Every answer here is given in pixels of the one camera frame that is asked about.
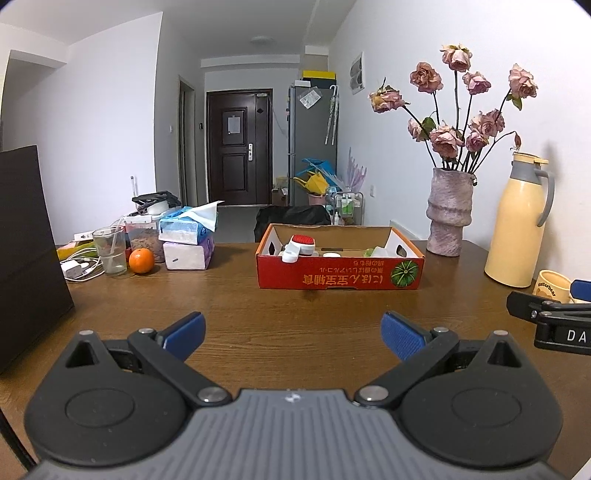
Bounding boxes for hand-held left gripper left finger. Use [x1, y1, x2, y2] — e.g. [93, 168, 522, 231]
[62, 311, 233, 408]

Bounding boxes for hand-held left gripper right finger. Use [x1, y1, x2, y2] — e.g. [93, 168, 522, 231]
[353, 311, 532, 409]

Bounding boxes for orange-rimmed cardboard box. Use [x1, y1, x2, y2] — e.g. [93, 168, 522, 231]
[255, 224, 426, 290]

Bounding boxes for white and red lint brush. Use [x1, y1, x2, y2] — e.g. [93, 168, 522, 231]
[281, 234, 317, 264]

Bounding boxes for cream printed mug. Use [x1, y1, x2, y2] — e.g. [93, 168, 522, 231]
[536, 270, 575, 303]

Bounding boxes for cream yellow thermos jug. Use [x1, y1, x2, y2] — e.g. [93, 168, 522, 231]
[484, 152, 555, 288]

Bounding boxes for purple tissue pack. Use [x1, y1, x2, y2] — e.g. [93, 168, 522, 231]
[163, 233, 215, 271]

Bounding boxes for orange fruit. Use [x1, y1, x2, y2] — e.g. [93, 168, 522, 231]
[129, 248, 155, 275]

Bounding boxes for clear cereal container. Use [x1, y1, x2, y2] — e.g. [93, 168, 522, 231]
[124, 216, 164, 264]

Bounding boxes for blue tissue pack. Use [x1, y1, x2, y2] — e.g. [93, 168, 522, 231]
[158, 200, 225, 245]

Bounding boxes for clear drinking glass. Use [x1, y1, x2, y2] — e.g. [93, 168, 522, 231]
[92, 226, 127, 277]

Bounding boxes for mottled pink ceramic vase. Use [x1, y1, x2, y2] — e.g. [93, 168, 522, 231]
[426, 167, 476, 258]

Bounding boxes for yellow flat item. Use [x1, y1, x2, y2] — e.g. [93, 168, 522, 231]
[58, 244, 98, 262]

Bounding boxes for metal trolley with bottles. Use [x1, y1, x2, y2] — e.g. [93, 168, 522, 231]
[325, 187, 365, 227]

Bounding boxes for black cloth covered chair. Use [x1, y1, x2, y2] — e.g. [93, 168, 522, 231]
[254, 205, 331, 243]

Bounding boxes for dark brown entrance door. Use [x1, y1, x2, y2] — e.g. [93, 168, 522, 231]
[206, 90, 273, 206]

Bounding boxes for purple bouquet wrap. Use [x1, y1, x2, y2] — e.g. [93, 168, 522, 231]
[344, 148, 370, 192]

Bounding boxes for black flat panel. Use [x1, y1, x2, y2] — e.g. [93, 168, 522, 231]
[0, 145, 75, 374]

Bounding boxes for yellow folded umbrella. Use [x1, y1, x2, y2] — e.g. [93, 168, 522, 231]
[295, 172, 329, 195]

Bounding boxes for bunch of dried pink roses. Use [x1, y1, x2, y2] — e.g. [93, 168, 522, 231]
[368, 44, 539, 175]

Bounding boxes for blue folded umbrella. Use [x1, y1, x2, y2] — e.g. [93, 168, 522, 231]
[302, 158, 335, 178]

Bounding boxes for grey refrigerator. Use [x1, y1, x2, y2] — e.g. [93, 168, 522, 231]
[287, 83, 339, 206]

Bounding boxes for white charging cable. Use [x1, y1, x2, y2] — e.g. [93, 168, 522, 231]
[60, 256, 107, 282]

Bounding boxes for black plastic frame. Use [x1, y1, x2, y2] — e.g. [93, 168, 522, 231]
[132, 191, 181, 208]

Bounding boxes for black cable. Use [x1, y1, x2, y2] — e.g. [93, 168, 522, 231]
[0, 408, 38, 472]

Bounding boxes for white wall panel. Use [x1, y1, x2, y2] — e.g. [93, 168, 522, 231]
[349, 52, 365, 95]

